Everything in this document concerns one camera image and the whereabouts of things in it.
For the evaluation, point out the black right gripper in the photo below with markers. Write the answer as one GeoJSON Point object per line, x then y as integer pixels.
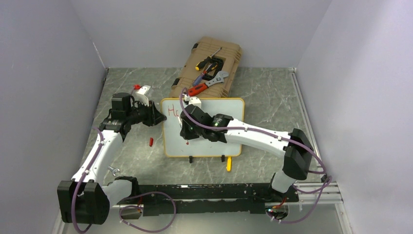
{"type": "Point", "coordinates": [186, 134]}

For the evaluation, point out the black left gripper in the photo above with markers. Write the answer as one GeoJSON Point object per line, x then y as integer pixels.
{"type": "Point", "coordinates": [154, 117]}

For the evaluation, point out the white red whiteboard marker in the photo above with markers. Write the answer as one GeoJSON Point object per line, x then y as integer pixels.
{"type": "Point", "coordinates": [181, 126]}

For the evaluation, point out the yellow framed whiteboard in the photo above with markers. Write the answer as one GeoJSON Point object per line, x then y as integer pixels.
{"type": "Point", "coordinates": [176, 146]}

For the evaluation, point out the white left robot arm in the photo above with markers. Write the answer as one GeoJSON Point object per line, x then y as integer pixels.
{"type": "Point", "coordinates": [83, 199]}

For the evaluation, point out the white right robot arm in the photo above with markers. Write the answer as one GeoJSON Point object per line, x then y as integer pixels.
{"type": "Point", "coordinates": [293, 147]}

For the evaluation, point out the tan plastic tool case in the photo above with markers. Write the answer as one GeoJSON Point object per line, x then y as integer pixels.
{"type": "Point", "coordinates": [228, 60]}

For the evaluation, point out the yellow black screwdriver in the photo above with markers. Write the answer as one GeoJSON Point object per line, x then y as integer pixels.
{"type": "Point", "coordinates": [203, 63]}

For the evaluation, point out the small silver wrench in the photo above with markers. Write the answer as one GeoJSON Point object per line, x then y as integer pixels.
{"type": "Point", "coordinates": [114, 171]}

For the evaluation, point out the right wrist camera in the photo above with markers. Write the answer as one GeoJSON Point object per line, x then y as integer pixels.
{"type": "Point", "coordinates": [192, 101]}

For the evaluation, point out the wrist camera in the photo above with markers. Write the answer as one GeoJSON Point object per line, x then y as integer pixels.
{"type": "Point", "coordinates": [142, 94]}
{"type": "Point", "coordinates": [192, 101]}

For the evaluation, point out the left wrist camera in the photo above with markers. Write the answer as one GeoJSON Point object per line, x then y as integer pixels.
{"type": "Point", "coordinates": [142, 94]}

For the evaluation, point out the blue handled screwdriver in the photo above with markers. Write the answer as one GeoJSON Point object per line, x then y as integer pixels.
{"type": "Point", "coordinates": [210, 68]}

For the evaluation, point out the red handled adjustable wrench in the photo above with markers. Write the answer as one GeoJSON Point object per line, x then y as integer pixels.
{"type": "Point", "coordinates": [218, 79]}

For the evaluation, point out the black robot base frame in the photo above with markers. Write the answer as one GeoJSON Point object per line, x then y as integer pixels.
{"type": "Point", "coordinates": [205, 198]}

